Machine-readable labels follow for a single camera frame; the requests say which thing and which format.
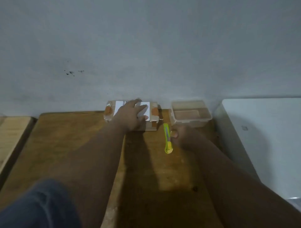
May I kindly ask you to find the person's left forearm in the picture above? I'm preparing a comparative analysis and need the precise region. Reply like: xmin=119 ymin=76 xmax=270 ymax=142
xmin=50 ymin=117 xmax=126 ymax=228

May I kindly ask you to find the person's right hand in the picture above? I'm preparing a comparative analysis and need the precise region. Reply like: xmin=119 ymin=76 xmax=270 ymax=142
xmin=170 ymin=126 xmax=200 ymax=152

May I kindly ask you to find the grey shirt sleeve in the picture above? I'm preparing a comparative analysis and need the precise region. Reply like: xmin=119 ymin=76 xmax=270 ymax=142
xmin=0 ymin=178 xmax=82 ymax=228

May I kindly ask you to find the person's right forearm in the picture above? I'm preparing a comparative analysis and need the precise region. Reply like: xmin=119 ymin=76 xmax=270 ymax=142
xmin=188 ymin=135 xmax=301 ymax=228

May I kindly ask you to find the brown cardboard box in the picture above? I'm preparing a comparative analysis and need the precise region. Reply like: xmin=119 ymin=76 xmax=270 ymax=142
xmin=104 ymin=100 xmax=163 ymax=132

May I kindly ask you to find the white cabinet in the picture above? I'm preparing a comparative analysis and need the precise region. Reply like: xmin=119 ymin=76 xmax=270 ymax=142
xmin=213 ymin=97 xmax=301 ymax=212

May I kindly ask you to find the person's left hand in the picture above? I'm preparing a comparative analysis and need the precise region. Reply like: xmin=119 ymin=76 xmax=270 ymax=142
xmin=112 ymin=99 xmax=149 ymax=133

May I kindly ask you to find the clear plastic container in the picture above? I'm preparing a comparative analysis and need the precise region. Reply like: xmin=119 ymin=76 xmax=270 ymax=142
xmin=170 ymin=100 xmax=213 ymax=128

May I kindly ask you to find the light wooden side table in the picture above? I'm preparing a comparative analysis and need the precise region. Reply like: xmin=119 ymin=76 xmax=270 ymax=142
xmin=0 ymin=116 xmax=38 ymax=188

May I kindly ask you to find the yellow utility knife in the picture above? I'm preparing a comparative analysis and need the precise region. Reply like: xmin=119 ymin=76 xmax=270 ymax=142
xmin=163 ymin=123 xmax=174 ymax=154

